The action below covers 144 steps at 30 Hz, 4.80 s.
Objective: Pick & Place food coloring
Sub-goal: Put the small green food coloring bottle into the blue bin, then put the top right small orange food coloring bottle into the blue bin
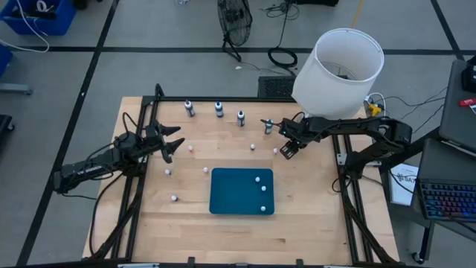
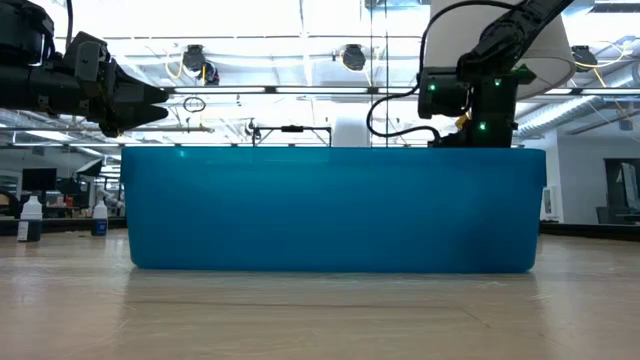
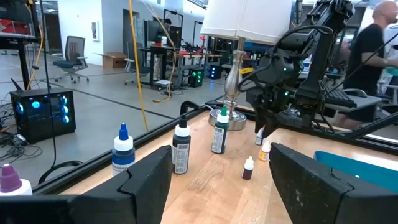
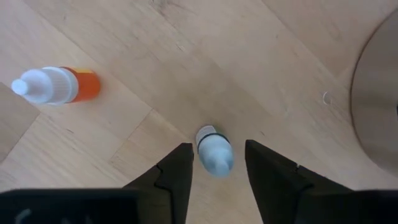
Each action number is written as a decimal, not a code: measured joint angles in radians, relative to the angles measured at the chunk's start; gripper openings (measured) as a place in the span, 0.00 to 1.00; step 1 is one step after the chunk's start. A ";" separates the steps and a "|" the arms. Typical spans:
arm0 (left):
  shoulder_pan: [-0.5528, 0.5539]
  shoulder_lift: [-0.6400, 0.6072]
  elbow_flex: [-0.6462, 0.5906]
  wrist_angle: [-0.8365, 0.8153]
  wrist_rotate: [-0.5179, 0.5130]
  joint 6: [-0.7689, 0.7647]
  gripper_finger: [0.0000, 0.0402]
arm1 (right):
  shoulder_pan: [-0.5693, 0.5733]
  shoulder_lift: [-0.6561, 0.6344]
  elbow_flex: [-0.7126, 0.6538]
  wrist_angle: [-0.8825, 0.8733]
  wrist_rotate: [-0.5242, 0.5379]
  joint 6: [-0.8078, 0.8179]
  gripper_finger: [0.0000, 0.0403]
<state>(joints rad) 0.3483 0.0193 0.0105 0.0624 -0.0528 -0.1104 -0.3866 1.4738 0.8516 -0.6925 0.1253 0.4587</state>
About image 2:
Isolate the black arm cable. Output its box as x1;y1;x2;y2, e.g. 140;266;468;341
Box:
366;0;526;141
64;0;74;51

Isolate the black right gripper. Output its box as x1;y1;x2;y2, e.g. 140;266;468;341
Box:
428;113;519;149

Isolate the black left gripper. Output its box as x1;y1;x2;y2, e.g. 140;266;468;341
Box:
59;62;170;139

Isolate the black softbox light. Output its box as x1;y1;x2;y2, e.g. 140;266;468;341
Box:
75;158;104;177

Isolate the grey horizontal pipe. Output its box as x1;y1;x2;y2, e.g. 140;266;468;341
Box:
0;124;216;134

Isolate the overhead black frame bar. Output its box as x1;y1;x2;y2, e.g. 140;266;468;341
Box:
164;85;421;95

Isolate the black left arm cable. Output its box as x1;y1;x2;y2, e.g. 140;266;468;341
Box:
64;0;74;51

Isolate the dark framed window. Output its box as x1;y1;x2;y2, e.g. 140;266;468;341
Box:
604;158;640;224

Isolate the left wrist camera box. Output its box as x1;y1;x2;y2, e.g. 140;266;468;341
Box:
64;30;110;84

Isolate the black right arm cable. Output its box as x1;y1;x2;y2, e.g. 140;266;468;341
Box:
366;0;526;141

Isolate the small dark blue dropper bottle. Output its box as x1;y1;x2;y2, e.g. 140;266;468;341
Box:
90;200;109;237

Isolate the small black dropper bottle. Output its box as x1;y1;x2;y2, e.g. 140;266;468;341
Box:
16;195;44;243

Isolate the blue plastic bin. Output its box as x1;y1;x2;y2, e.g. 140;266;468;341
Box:
120;146;547;274

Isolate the black computer monitor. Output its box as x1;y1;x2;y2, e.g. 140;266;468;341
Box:
21;167;58;192

